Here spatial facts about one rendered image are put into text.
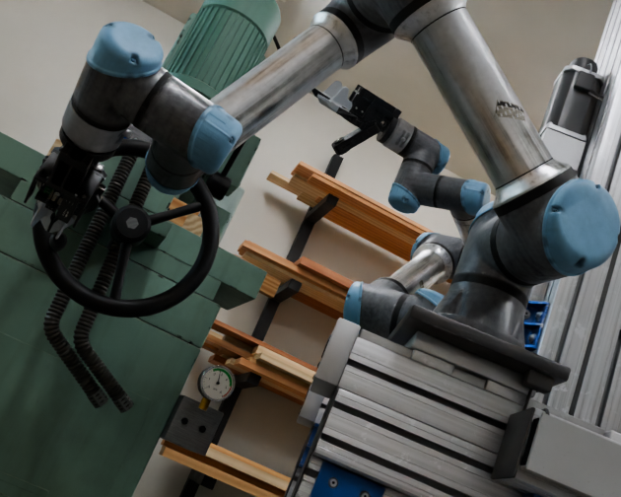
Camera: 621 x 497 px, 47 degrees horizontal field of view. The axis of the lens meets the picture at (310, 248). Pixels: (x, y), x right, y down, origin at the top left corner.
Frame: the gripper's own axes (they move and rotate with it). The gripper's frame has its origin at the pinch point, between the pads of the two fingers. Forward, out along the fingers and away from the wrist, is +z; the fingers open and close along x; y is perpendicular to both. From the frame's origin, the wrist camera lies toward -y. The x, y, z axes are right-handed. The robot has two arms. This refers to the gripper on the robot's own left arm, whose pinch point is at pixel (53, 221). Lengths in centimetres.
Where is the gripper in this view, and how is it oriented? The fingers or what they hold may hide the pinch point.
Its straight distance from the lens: 109.6
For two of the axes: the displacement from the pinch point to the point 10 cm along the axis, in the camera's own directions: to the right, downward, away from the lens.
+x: 8.5, 4.7, 2.4
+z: -5.1, 5.9, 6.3
